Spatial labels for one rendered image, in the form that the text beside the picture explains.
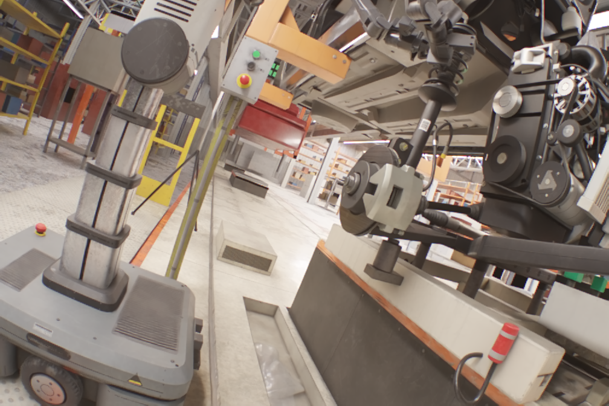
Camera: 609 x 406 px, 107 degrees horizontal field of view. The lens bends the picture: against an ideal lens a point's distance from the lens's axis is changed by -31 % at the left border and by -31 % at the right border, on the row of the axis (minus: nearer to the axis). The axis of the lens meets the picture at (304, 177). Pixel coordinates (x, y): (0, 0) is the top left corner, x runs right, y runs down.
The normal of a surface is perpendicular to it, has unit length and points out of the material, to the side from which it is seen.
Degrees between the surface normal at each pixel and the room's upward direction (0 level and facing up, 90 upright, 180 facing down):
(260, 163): 90
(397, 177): 72
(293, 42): 90
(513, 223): 90
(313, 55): 90
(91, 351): 45
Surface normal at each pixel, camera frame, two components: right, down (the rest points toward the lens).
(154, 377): 0.46, -0.59
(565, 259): -0.88, -0.36
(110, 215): 0.29, 0.09
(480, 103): -0.91, -0.12
